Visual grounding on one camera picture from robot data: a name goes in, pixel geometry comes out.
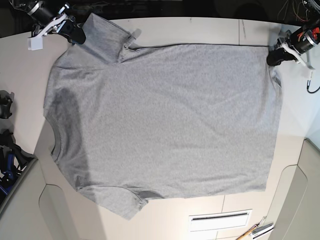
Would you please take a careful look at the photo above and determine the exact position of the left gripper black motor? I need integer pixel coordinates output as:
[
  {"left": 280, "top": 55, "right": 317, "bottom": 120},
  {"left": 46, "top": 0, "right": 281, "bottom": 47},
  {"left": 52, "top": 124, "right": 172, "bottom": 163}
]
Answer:
[{"left": 266, "top": 26, "right": 320, "bottom": 68}]

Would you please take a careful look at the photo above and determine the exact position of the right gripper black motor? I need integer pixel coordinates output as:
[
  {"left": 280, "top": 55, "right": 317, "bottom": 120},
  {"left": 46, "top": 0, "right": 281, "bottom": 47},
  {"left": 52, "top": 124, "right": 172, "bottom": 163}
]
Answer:
[{"left": 24, "top": 1, "right": 86, "bottom": 45}]

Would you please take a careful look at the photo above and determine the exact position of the grey T-shirt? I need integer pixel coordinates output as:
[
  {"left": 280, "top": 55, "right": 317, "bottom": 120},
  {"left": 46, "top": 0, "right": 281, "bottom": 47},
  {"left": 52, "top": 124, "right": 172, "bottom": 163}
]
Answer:
[{"left": 44, "top": 14, "right": 282, "bottom": 219}]

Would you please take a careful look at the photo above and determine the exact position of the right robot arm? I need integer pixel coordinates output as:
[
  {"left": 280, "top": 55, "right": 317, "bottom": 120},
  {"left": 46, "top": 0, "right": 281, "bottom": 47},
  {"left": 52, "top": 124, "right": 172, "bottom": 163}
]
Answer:
[{"left": 10, "top": 0, "right": 86, "bottom": 51}]

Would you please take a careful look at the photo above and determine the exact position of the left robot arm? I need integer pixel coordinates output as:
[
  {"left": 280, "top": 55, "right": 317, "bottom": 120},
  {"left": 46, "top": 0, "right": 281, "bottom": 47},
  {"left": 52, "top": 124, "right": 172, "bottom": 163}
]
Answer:
[{"left": 266, "top": 0, "right": 320, "bottom": 67}]

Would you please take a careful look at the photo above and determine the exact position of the black object at left edge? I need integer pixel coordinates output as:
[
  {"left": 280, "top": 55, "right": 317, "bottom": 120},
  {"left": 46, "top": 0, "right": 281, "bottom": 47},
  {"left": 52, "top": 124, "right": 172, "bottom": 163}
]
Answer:
[{"left": 0, "top": 90, "right": 15, "bottom": 119}]

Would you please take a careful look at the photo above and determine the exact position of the blue and black equipment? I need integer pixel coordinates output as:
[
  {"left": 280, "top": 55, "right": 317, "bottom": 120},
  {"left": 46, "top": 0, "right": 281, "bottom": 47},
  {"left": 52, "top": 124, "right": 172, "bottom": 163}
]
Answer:
[{"left": 0, "top": 129, "right": 36, "bottom": 197}]

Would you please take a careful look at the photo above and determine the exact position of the white flat device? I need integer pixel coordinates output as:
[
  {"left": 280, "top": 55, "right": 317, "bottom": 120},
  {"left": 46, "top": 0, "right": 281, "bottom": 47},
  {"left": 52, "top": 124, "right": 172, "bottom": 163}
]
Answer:
[{"left": 250, "top": 223, "right": 274, "bottom": 240}]

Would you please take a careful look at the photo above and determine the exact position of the white ceiling air vent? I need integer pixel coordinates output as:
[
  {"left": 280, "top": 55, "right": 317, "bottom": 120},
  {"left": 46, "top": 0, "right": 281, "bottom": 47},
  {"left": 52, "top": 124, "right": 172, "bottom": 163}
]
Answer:
[{"left": 189, "top": 209, "right": 252, "bottom": 232}]

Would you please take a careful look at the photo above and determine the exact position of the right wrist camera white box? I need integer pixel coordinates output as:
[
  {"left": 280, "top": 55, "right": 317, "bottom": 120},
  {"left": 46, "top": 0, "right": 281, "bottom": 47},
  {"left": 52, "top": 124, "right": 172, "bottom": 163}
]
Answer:
[{"left": 27, "top": 36, "right": 43, "bottom": 51}]

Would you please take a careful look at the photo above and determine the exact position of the wooden handled tool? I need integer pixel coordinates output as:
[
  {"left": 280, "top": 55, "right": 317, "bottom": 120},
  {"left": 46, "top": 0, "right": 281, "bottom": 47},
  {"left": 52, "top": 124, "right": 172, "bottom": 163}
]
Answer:
[{"left": 236, "top": 216, "right": 266, "bottom": 240}]

